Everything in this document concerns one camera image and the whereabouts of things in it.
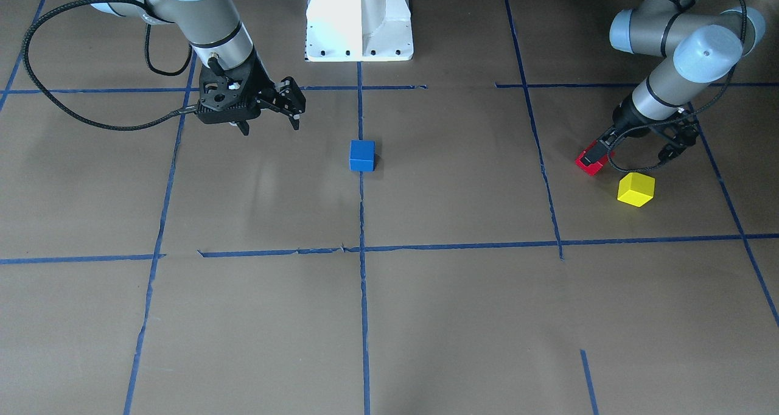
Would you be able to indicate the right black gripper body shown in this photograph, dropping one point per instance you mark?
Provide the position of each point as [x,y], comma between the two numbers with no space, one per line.
[263,84]

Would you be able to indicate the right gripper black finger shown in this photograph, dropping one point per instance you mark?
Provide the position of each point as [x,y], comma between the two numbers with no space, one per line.
[287,98]
[243,126]

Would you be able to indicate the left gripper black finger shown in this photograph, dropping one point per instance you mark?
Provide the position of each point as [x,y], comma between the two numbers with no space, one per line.
[674,146]
[596,155]

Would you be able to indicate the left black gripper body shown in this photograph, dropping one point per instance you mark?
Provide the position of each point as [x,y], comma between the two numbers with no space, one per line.
[627,125]

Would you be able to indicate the red wooden block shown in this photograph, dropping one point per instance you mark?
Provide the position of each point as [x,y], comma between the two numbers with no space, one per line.
[590,171]

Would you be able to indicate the yellow wooden block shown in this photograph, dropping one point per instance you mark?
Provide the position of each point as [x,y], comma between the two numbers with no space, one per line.
[636,189]

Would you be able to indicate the blue wooden block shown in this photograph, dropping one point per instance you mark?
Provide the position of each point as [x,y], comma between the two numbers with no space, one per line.
[362,156]

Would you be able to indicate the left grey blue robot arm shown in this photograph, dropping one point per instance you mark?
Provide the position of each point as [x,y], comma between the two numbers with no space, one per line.
[696,50]

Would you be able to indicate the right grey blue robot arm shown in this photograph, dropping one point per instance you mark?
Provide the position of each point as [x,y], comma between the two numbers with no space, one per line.
[210,26]

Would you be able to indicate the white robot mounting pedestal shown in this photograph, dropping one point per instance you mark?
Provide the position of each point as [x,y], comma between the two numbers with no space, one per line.
[340,31]

